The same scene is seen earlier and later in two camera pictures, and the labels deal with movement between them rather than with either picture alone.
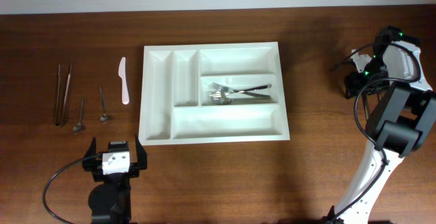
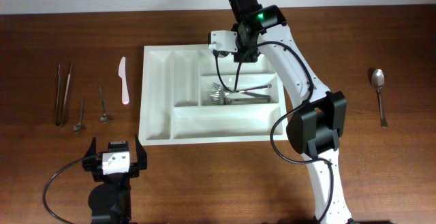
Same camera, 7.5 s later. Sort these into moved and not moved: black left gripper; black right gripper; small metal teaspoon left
Moved: black right gripper
Not moved: black left gripper; small metal teaspoon left
